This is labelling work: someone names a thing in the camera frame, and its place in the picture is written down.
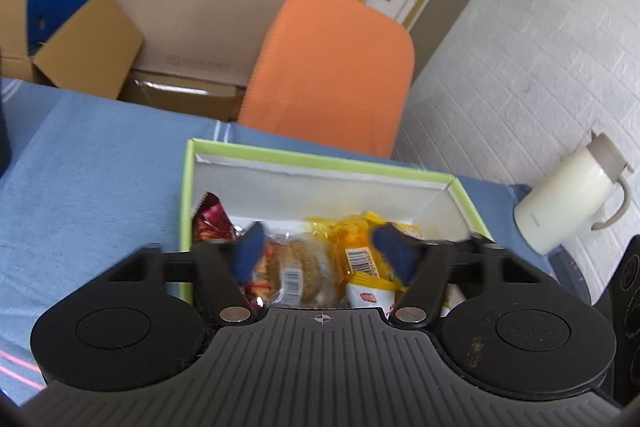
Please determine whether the cookie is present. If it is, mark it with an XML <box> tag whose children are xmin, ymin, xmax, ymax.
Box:
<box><xmin>244</xmin><ymin>233</ymin><xmax>340</xmax><ymax>309</ymax></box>

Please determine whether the black induction cooker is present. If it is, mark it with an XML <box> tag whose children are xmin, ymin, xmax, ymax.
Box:
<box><xmin>594</xmin><ymin>235</ymin><xmax>640</xmax><ymax>407</ymax></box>

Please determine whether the white thermos jug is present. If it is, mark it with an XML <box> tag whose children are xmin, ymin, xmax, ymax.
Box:
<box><xmin>513</xmin><ymin>132</ymin><xmax>632</xmax><ymax>256</ymax></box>

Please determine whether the white red snack packet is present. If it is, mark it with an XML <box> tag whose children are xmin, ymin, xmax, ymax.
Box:
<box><xmin>345</xmin><ymin>272</ymin><xmax>399</xmax><ymax>315</ymax></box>

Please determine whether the green open cardboard box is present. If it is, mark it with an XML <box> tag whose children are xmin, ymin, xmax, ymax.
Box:
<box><xmin>177</xmin><ymin>137</ymin><xmax>494</xmax><ymax>308</ymax></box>

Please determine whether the yellow snack packet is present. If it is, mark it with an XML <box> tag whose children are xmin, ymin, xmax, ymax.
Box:
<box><xmin>306</xmin><ymin>211</ymin><xmax>401</xmax><ymax>294</ymax></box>

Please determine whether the black coffee cup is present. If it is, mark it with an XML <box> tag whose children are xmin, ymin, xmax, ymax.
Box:
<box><xmin>0</xmin><ymin>104</ymin><xmax>12</xmax><ymax>176</ymax></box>

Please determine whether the flat cardboard box under bag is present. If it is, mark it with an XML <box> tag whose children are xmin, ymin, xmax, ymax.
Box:
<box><xmin>118</xmin><ymin>70</ymin><xmax>245</xmax><ymax>122</ymax></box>

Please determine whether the open brown cardboard box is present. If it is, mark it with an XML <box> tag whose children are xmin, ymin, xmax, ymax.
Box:
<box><xmin>1</xmin><ymin>0</ymin><xmax>143</xmax><ymax>100</ymax></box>

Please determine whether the orange chair backrest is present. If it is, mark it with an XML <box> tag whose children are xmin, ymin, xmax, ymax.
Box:
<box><xmin>238</xmin><ymin>0</ymin><xmax>414</xmax><ymax>158</ymax></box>

